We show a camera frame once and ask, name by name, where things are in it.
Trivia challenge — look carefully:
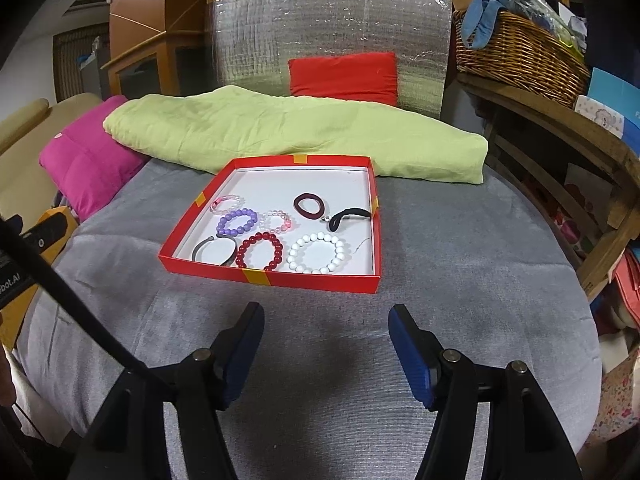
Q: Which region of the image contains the grey metal bangle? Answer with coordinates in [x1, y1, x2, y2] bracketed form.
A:
[191, 235, 238, 266]

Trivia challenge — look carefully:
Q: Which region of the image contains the red bead bracelet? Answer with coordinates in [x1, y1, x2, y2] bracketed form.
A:
[233, 231, 286, 272]

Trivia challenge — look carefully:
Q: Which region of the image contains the white bead bracelet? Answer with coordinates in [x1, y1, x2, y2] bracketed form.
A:
[285, 231, 348, 276]

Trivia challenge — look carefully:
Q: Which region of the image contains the purple bead bracelet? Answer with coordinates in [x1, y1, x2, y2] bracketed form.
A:
[214, 207, 260, 238]

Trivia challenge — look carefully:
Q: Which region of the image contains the pink clear bead bracelet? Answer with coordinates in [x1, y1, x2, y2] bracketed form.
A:
[258, 209, 294, 234]

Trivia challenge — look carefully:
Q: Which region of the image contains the black hair tie with charm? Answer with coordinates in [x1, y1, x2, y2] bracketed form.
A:
[322, 206, 374, 233]

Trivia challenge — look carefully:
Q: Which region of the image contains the pink white mixed bracelet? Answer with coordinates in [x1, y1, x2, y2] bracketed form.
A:
[209, 194, 246, 216]

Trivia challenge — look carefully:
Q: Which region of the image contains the red white jewelry box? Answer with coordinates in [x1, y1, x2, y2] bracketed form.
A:
[158, 155, 382, 294]

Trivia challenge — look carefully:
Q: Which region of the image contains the grey bed cover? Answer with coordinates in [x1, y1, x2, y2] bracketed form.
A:
[14, 159, 601, 480]

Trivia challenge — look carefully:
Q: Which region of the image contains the floral paper bag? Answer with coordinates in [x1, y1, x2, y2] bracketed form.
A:
[586, 348, 639, 448]

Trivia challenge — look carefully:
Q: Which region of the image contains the light green folded blanket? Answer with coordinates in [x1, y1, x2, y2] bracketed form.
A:
[103, 86, 488, 184]

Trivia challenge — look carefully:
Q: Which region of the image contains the magenta pillow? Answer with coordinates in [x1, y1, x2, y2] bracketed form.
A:
[39, 96, 149, 221]

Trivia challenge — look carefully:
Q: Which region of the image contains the wooden shelf table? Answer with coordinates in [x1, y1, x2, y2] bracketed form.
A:
[457, 73, 639, 300]

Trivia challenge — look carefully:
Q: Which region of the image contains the small red cushion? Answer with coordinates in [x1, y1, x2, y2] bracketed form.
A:
[288, 52, 398, 106]

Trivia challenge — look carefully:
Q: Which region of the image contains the wicker basket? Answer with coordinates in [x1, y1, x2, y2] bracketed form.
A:
[454, 10, 590, 108]

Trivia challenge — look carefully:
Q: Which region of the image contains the silver foil insulation panel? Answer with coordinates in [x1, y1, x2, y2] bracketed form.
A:
[209, 0, 452, 118]

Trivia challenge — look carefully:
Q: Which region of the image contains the light blue cardboard box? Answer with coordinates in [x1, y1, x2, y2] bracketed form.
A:
[587, 68, 639, 155]

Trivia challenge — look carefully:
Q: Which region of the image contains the blue cloth in basket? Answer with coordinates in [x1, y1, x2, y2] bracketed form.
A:
[460, 0, 513, 50]

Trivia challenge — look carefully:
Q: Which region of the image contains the wooden cabinet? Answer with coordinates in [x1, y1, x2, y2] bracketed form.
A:
[103, 0, 205, 96]

